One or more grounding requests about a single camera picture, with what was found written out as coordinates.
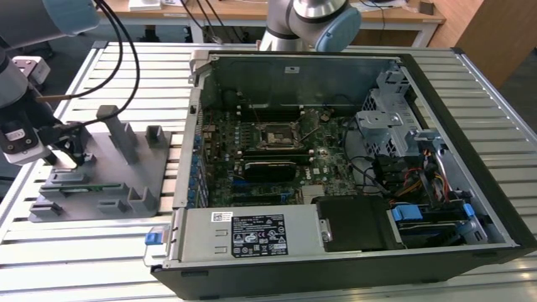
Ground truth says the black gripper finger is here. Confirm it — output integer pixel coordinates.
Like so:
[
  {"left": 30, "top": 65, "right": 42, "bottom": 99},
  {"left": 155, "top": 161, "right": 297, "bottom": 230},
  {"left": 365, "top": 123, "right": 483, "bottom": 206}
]
[
  {"left": 38, "top": 126, "right": 63, "bottom": 167},
  {"left": 57, "top": 121, "right": 93, "bottom": 168}
]

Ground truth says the silver CPU green board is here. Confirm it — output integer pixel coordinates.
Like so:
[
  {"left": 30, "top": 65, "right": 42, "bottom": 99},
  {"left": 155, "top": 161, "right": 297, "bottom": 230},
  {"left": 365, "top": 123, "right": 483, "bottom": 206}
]
[{"left": 51, "top": 149, "right": 79, "bottom": 169}]

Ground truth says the metal socket cover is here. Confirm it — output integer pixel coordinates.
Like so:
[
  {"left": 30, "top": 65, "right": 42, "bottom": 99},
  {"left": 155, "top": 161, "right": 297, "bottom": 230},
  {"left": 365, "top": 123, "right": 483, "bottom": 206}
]
[{"left": 297, "top": 108, "right": 321, "bottom": 141}]

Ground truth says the CPU socket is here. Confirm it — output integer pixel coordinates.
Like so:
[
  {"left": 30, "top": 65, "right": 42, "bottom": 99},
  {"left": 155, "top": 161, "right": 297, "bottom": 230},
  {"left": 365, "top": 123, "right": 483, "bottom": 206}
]
[{"left": 257, "top": 121, "right": 302, "bottom": 149}]

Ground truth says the grey parts rack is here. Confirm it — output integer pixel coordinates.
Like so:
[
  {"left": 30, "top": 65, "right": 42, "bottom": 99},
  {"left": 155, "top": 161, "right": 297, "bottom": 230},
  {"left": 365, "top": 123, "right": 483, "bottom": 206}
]
[{"left": 27, "top": 105, "right": 173, "bottom": 223}]

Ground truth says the green RAM stick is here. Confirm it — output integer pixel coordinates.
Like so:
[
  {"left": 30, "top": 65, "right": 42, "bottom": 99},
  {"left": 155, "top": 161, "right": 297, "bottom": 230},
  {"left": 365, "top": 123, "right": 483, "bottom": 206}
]
[{"left": 59, "top": 185, "right": 103, "bottom": 193}]

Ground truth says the black chair base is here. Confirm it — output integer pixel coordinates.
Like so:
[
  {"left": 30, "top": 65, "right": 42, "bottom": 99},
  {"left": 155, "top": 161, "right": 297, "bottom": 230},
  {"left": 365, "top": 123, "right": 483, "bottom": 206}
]
[{"left": 135, "top": 26, "right": 161, "bottom": 43}]

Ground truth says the silver power supply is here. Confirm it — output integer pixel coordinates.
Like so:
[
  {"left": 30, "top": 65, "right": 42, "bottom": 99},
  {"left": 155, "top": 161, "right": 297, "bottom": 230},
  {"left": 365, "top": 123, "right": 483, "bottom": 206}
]
[{"left": 165, "top": 204, "right": 331, "bottom": 264}]

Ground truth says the black expansion slot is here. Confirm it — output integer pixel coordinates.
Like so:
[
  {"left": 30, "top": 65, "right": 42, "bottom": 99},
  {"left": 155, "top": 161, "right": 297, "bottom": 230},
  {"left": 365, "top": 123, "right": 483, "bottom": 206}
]
[{"left": 231, "top": 194, "right": 282, "bottom": 204}]

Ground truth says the black expansion card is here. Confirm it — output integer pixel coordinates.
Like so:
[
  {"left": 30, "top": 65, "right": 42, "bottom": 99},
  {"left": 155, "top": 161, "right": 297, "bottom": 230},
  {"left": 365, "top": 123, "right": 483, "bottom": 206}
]
[{"left": 241, "top": 160, "right": 297, "bottom": 183}]

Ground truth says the silver chipset heatsink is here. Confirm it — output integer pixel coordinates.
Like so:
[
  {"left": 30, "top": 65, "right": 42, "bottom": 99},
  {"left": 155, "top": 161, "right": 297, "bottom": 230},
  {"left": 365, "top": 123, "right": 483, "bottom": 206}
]
[{"left": 299, "top": 185, "right": 326, "bottom": 202}]

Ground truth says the green motherboard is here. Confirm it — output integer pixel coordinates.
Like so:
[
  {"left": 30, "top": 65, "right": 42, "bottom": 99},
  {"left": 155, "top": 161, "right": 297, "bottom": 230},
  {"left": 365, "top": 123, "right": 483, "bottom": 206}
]
[{"left": 195, "top": 105, "right": 381, "bottom": 209}]

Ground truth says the black open PC case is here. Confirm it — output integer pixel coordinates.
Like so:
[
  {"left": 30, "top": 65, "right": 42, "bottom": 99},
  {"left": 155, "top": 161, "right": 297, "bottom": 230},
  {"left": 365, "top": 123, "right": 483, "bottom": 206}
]
[{"left": 149, "top": 49, "right": 537, "bottom": 301}]

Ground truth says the silver drive cage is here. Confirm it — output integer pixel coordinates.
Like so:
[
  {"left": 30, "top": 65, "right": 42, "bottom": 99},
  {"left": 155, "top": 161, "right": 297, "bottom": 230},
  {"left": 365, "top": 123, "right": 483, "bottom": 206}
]
[{"left": 354, "top": 70, "right": 424, "bottom": 158}]

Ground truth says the blue disk carrier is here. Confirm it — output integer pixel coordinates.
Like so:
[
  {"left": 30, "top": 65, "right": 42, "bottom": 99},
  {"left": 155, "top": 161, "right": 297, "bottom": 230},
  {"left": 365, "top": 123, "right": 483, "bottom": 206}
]
[{"left": 388, "top": 203, "right": 464, "bottom": 248}]

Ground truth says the wooden cabinet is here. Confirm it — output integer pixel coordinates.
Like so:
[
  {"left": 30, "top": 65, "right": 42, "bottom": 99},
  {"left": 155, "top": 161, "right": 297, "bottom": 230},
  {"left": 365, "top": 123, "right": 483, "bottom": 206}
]
[{"left": 427, "top": 0, "right": 537, "bottom": 89}]

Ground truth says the copper cable sleeve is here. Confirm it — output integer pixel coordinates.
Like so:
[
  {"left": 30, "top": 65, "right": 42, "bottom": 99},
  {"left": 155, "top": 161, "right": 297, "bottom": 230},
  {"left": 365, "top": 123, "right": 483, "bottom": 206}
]
[{"left": 34, "top": 93, "right": 79, "bottom": 102}]

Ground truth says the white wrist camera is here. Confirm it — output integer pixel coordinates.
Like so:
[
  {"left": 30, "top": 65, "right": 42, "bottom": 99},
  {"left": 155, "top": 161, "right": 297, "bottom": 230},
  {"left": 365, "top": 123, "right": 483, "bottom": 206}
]
[{"left": 0, "top": 121, "right": 51, "bottom": 166}]

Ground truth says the silver camera bracket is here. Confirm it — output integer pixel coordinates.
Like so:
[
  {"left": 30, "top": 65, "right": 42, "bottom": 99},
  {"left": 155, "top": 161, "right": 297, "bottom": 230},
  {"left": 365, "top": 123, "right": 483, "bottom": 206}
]
[{"left": 10, "top": 55, "right": 51, "bottom": 85}]

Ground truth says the black wire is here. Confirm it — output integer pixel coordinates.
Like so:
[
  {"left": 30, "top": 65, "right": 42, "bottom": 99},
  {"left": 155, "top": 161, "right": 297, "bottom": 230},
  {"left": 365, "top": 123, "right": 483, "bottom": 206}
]
[{"left": 342, "top": 118, "right": 392, "bottom": 198}]

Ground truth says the yellow red wire bundle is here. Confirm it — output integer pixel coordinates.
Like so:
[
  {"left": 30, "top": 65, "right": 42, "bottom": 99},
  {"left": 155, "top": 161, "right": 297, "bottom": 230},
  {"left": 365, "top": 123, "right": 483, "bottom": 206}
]
[{"left": 387, "top": 149, "right": 451, "bottom": 204}]

